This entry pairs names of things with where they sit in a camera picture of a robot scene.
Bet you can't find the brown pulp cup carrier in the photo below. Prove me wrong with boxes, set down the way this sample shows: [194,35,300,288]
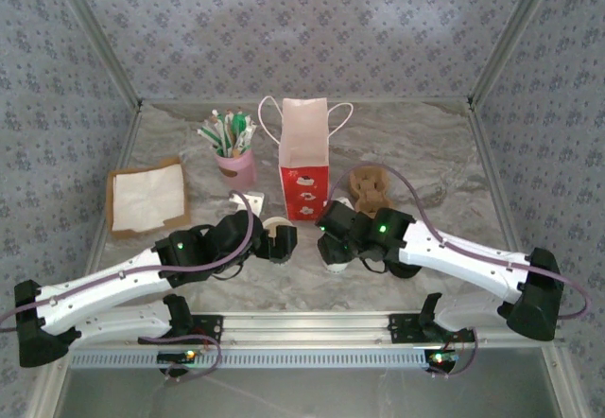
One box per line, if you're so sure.
[348,165,394,214]

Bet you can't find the red white paper bag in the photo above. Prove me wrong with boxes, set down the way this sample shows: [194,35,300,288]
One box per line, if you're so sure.
[257,95,354,223]

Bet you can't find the brown cardboard tray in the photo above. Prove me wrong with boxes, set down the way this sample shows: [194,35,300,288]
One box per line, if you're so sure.
[106,155,193,240]

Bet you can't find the pink cup holder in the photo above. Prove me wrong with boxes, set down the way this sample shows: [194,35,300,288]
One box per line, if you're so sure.
[214,147,259,190]

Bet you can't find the small circuit board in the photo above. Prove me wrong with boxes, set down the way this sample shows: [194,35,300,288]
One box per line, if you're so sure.
[424,349,460,368]
[157,350,198,364]

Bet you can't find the green white sachet stick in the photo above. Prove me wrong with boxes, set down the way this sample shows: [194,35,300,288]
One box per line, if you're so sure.
[226,111,248,157]
[197,123,224,150]
[235,122,259,157]
[207,111,233,154]

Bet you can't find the grey metal panel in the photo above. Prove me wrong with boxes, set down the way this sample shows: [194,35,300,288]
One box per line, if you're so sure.
[56,366,568,418]

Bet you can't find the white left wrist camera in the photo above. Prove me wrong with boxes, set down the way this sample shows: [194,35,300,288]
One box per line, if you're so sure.
[229,190,265,218]

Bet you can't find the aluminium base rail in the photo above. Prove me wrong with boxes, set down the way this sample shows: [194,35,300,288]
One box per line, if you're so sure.
[50,311,566,347]

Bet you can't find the grey slotted cable duct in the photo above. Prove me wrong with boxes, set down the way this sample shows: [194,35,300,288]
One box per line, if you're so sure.
[68,347,431,370]

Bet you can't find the aluminium frame post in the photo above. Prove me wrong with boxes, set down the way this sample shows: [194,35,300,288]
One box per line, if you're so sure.
[466,0,564,107]
[44,0,144,110]

